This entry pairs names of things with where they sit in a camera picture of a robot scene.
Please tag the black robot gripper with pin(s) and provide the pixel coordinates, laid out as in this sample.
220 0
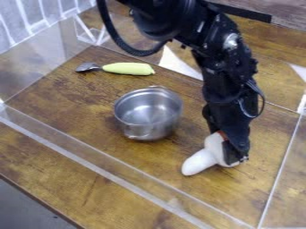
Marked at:
231 119

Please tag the white and red plush mushroom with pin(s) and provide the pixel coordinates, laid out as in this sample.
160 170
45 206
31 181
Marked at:
207 157

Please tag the silver metal pot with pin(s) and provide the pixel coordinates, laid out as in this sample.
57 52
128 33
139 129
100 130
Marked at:
148 112

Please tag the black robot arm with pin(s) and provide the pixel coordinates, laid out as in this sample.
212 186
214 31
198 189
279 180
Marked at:
200 27

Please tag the black bar in background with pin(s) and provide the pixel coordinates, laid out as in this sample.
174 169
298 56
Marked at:
246 13

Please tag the yellow handled metal spoon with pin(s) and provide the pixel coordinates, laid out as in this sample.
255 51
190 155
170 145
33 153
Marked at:
120 68

